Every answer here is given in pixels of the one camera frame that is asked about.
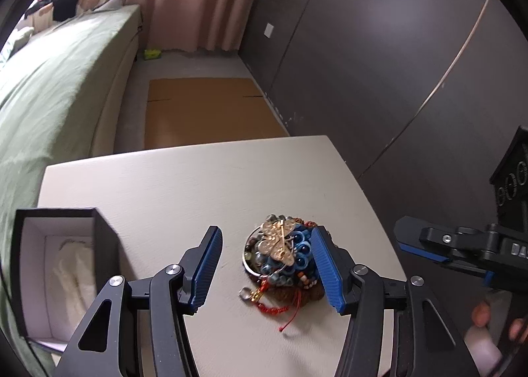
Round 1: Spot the silver bangle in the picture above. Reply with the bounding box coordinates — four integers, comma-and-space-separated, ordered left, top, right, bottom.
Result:
242, 225, 270, 277

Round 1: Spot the pile of bead jewellery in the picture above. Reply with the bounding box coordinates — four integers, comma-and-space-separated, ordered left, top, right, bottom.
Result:
247, 216, 328, 302

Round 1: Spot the gold butterfly brooch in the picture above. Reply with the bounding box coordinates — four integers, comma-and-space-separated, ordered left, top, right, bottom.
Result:
258, 218, 305, 269

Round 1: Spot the bed with green sheet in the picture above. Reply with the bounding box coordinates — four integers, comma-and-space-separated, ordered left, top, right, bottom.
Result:
0, 3, 143, 377

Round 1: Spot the black jewelry box white lining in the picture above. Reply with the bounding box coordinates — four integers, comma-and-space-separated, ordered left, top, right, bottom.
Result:
0, 207, 124, 357

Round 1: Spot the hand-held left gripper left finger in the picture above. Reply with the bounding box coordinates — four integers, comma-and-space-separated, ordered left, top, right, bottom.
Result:
55, 225, 224, 377

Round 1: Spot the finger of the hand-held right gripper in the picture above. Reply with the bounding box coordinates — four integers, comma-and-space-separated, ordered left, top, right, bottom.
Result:
393, 216, 496, 279

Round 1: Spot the flat brown cardboard sheet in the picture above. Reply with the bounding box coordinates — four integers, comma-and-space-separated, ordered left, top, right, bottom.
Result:
144, 78, 290, 150

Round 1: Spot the dark grey wardrobe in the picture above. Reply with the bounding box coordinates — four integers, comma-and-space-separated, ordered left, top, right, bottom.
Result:
238, 0, 528, 237

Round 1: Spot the blue bead bracelet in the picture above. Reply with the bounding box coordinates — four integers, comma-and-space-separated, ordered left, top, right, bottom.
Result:
247, 228, 319, 279

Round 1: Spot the red cord bracelet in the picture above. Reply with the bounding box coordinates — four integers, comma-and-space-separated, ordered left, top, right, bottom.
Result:
255, 281, 305, 335

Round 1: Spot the person's right hand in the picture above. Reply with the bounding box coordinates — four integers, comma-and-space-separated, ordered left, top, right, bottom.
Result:
470, 300, 528, 345

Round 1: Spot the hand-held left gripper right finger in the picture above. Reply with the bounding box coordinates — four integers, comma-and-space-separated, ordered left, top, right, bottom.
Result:
310, 225, 471, 377

